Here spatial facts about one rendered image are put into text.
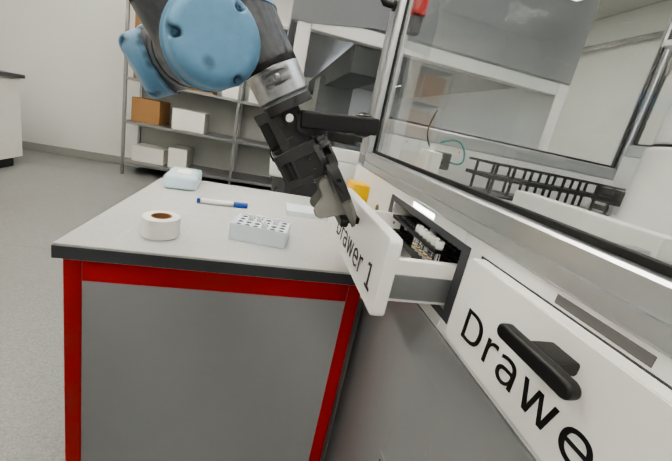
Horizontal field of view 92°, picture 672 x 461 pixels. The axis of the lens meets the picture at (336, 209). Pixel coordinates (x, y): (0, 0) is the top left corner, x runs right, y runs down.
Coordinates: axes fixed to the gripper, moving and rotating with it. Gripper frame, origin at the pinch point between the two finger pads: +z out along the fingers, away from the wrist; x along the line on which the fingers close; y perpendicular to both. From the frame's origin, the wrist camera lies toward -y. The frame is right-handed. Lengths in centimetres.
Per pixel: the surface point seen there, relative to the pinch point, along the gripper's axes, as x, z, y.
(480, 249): 16.2, 5.1, -11.3
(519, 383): 28.8, 10.6, -5.3
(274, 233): -18.8, 3.7, 15.6
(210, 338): -11.2, 15.8, 36.2
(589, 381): 33.7, 6.6, -8.1
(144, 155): -379, -34, 167
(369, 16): -80, -35, -42
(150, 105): -373, -79, 129
